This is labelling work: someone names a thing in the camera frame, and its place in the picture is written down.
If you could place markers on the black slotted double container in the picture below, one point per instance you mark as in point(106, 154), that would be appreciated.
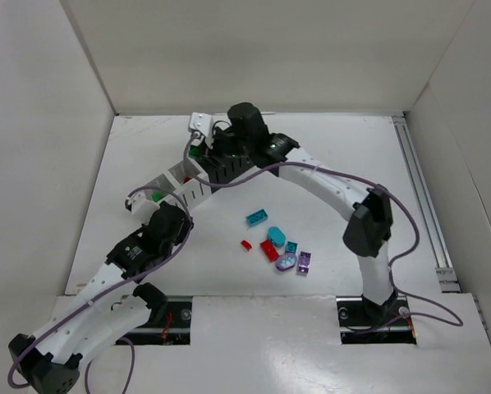
point(221, 168)

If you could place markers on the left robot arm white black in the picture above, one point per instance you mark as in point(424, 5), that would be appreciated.
point(116, 300)

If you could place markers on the white slotted double container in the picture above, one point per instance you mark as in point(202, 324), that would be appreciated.
point(192, 193)

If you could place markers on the lilac oval paw lego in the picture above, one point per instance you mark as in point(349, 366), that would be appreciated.
point(286, 262)

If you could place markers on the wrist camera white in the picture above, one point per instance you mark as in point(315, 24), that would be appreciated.
point(139, 205)
point(202, 124)

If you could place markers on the teal long lego plate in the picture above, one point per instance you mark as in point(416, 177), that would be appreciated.
point(257, 217)

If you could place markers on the green lego in container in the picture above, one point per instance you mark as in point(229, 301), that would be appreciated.
point(157, 196)

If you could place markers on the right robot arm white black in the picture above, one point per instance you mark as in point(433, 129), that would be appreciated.
point(367, 209)

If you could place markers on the teal rounded lego brick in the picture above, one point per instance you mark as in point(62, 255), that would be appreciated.
point(276, 236)

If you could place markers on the small red lego piece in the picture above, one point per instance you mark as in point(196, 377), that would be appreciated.
point(246, 245)

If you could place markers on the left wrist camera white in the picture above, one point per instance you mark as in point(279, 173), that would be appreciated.
point(139, 205)

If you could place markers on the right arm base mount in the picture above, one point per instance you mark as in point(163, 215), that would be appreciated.
point(359, 325)

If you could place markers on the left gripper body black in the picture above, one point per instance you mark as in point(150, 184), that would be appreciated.
point(163, 211)

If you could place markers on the green lego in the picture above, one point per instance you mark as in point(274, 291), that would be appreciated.
point(194, 151)
point(157, 196)

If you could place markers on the small teal square lego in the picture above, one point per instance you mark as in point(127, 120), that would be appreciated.
point(291, 247)

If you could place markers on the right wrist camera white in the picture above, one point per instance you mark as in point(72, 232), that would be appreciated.
point(202, 124)

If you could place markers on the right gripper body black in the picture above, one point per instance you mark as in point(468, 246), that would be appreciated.
point(212, 153)

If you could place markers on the red long lego brick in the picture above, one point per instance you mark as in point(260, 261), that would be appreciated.
point(269, 250)

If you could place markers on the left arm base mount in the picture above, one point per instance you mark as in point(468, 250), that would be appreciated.
point(173, 329)

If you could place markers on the purple lego brick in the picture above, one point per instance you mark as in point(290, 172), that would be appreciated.
point(303, 264)

